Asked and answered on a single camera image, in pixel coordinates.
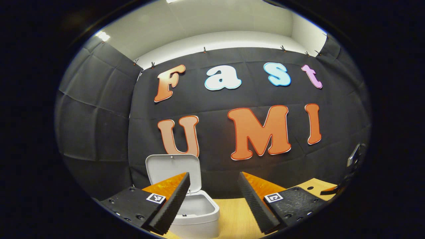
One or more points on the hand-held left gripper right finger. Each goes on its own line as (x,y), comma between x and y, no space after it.
(255,207)

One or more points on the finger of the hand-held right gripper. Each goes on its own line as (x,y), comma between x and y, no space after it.
(330,191)

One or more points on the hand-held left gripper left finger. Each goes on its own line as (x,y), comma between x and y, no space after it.
(171,209)

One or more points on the white desktop garbage bin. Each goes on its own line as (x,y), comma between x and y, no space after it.
(172,169)

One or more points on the wooden desktop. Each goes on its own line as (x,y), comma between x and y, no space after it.
(235,212)

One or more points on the black backdrop cloth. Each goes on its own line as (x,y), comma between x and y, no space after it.
(215,166)

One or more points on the white ceiling light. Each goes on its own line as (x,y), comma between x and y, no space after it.
(103,36)

